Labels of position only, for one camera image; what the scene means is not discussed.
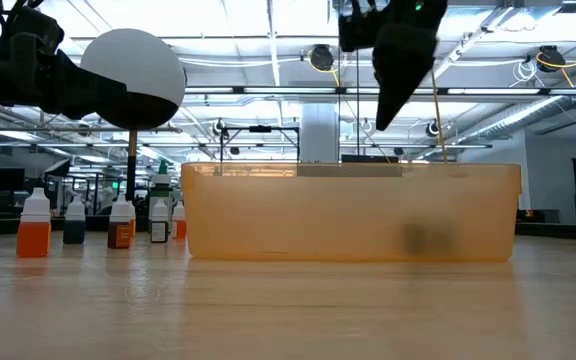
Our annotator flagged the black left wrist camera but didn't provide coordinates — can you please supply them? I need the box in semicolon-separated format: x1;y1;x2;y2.
10;5;66;51

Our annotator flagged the small dark blue dye bottle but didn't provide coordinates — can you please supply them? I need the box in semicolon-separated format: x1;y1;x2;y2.
62;196;87;246

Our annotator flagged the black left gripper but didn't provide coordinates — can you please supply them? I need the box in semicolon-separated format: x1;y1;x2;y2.
0;49;129;121

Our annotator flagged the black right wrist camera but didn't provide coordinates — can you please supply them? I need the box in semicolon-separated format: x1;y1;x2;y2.
337;0;378;53

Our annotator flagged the translucent orange plastic bin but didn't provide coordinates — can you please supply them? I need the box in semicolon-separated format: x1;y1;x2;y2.
181;161;523;264

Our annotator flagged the hanging yellow cable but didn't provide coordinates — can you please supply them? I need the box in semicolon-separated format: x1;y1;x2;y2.
429;69;449;164

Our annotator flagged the small white ball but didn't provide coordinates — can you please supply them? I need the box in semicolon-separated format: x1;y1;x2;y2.
16;187;52;259

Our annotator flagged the distant dark monitor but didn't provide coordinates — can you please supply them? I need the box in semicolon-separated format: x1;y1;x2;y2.
0;167;26;193

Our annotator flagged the small orange dye bottle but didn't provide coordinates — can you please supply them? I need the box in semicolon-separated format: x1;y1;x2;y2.
171;199;188;241

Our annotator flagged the large green cap dye bottle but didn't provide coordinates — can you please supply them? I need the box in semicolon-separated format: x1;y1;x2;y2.
147;158;174;234

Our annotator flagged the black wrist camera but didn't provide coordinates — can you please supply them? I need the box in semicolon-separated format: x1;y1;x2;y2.
337;0;378;53
10;5;66;51

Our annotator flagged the distant black gantry frame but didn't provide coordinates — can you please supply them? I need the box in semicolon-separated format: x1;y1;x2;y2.
220;124;300;164

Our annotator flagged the small brown dye bottle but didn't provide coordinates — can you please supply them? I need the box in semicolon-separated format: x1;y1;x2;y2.
107;193;132;250

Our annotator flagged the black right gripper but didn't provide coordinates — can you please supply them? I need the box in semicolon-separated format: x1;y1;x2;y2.
371;0;449;131

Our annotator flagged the white globe table lamp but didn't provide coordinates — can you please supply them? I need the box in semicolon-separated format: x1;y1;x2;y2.
79;28;188;234

